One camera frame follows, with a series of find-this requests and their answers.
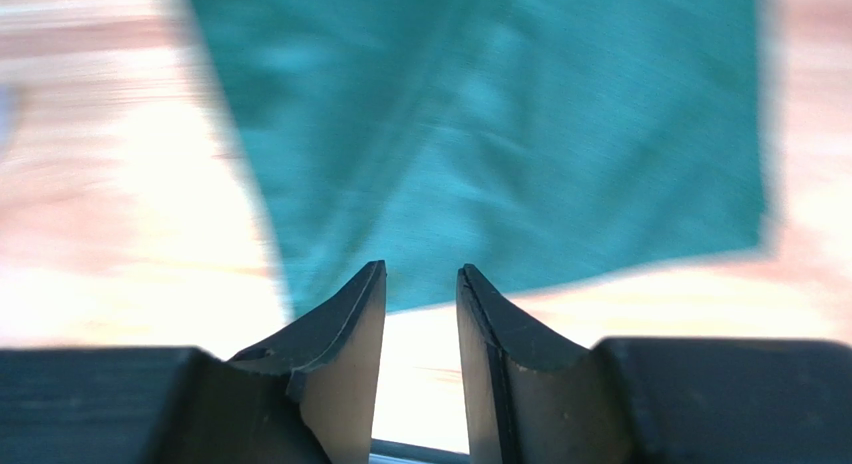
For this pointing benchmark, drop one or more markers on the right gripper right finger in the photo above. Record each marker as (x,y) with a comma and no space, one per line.
(534,396)

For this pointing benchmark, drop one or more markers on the dark green cloth napkin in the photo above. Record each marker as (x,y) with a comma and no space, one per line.
(544,141)

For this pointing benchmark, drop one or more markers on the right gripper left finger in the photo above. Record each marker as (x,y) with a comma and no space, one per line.
(305,394)

